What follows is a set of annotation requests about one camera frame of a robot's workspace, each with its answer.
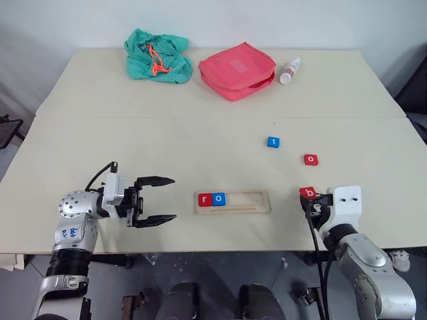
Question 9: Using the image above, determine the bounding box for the dark rounded shape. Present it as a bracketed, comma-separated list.
[238, 282, 285, 320]
[155, 281, 201, 320]

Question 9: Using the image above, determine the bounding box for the orange drawstring cord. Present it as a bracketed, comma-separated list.
[145, 44, 173, 77]

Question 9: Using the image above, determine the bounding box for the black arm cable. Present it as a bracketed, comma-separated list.
[84, 161, 119, 193]
[306, 199, 335, 320]

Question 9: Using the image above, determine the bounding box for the green drawstring cloth bag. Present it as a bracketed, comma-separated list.
[123, 27, 194, 85]

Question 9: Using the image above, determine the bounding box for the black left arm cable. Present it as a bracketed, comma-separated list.
[84, 161, 119, 193]

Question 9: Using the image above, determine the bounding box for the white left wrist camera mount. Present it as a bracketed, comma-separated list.
[101, 172, 129, 220]

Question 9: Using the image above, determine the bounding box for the wooden letter tray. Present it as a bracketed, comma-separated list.
[194, 189, 272, 216]

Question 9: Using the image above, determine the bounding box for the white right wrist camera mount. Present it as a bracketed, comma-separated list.
[318, 185, 363, 235]

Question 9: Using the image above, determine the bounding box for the black table frame bracket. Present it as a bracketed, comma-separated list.
[87, 254, 135, 270]
[304, 251, 338, 267]

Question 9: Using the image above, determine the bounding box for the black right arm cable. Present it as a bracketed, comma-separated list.
[306, 199, 335, 320]

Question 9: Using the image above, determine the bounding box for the white pink-labelled bottle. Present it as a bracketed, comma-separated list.
[279, 57, 302, 85]

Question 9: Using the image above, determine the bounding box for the red letter b block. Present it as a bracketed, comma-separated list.
[298, 186, 318, 200]

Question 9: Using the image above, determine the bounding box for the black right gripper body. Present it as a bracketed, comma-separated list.
[309, 202, 332, 231]

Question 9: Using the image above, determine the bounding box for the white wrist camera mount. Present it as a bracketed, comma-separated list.
[318, 185, 363, 235]
[101, 172, 129, 220]

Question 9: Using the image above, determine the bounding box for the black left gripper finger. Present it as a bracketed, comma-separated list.
[133, 214, 177, 229]
[135, 175, 176, 191]

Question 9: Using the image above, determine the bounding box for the pink fabric zip pouch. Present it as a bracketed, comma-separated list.
[198, 41, 278, 102]

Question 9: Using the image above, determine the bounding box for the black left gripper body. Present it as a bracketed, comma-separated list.
[124, 181, 145, 229]

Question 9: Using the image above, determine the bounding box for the black chair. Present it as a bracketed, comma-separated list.
[0, 114, 26, 151]

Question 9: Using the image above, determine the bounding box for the small white object under table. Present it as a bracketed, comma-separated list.
[388, 249, 412, 273]

